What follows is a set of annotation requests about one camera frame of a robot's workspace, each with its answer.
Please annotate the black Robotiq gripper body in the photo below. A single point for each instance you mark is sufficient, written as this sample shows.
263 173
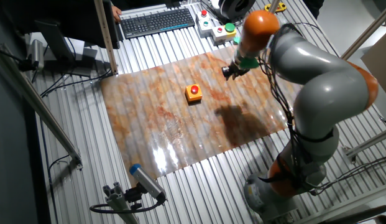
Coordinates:
237 70

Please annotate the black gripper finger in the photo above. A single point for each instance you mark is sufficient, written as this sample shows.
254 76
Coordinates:
245 71
227 71

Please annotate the orange box with red button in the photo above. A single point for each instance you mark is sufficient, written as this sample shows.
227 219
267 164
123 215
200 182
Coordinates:
190 94

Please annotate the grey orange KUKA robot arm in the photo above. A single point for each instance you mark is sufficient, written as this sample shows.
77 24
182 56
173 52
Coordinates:
332 90

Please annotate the grey yellow box green button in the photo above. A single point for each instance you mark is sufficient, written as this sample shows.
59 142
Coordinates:
222 34

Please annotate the operator bare hand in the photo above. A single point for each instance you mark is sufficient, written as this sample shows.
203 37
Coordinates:
116 14

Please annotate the black round device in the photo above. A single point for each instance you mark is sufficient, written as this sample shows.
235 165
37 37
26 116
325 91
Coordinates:
231 7

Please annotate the yellow black tool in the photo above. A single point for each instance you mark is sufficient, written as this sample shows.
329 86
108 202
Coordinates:
281 7

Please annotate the black computer keyboard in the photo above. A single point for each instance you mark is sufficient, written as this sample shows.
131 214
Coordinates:
155 23

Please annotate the marble pattern plastic mat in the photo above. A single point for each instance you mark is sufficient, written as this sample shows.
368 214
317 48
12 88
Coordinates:
149 124

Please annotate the person in dark clothes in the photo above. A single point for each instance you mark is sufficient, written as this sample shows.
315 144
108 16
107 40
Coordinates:
314 7

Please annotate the brown cardboard panel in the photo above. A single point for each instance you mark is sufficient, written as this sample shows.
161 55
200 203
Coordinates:
379 68

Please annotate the black computer monitor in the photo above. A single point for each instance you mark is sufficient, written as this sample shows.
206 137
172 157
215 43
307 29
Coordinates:
71 21

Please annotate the long aluminium edge bar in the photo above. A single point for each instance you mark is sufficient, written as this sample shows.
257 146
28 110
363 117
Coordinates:
351 202

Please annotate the long diagonal aluminium bar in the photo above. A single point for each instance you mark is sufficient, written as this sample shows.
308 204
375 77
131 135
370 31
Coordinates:
40 109

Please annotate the beige upright frame bar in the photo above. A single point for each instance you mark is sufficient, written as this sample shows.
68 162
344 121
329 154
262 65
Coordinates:
105 37

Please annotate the slanted aluminium frame post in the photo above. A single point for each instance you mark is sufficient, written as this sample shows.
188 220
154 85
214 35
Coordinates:
366 31

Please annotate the silver camera with blue cap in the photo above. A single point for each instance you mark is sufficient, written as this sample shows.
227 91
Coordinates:
146 182

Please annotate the aluminium frame bar with bracket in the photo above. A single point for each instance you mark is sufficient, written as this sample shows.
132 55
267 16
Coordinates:
366 143

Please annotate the aluminium profile camera stand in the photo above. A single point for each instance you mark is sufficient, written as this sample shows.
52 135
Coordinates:
118 202

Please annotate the silver camera on bracket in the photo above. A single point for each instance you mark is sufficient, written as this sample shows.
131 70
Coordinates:
37 53

